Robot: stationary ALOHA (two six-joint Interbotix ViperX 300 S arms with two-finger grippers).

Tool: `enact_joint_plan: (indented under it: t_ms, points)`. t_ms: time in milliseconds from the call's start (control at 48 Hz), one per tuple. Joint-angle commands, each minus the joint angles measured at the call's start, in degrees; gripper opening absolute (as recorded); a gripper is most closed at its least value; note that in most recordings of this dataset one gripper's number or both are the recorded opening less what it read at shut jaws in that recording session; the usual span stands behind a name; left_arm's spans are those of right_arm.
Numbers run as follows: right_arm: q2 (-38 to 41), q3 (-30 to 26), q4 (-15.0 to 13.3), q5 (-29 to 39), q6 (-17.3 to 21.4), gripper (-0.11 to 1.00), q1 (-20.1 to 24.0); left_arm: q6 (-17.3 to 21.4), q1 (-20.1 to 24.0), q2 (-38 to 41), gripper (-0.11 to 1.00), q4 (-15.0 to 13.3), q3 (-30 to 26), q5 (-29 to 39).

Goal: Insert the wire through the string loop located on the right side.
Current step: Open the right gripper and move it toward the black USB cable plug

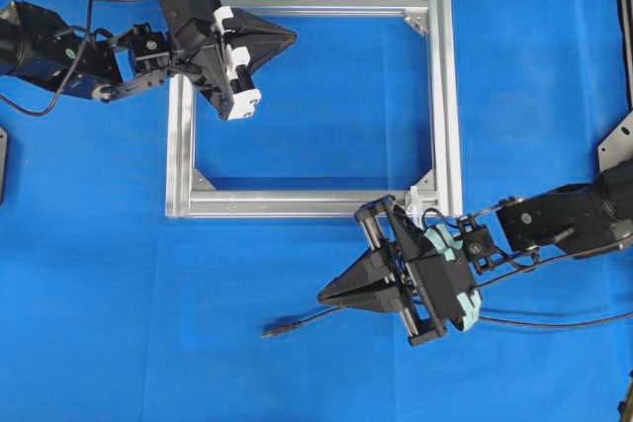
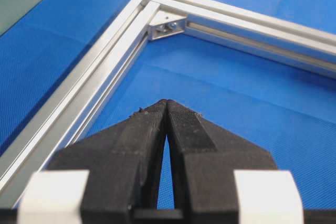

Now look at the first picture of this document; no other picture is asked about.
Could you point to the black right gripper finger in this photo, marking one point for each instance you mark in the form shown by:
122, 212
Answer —
372, 266
377, 297

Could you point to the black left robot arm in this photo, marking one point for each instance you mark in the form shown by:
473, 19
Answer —
38, 47

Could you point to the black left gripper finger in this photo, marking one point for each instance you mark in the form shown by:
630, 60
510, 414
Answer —
260, 53
255, 30

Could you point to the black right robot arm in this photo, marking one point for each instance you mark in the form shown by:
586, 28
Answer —
582, 220

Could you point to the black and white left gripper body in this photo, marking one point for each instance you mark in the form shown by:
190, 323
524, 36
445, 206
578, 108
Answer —
204, 53

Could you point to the black vertical post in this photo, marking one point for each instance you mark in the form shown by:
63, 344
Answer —
624, 8

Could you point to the white zip tie loop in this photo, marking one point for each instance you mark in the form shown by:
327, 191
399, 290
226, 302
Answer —
415, 206

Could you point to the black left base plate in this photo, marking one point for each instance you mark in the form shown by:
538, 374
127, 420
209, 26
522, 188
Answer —
4, 142

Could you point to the black and teal right gripper body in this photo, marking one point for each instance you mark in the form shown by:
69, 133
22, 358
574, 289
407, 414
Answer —
430, 265

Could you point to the silver aluminium extrusion frame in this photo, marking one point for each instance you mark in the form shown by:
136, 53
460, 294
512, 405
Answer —
190, 194

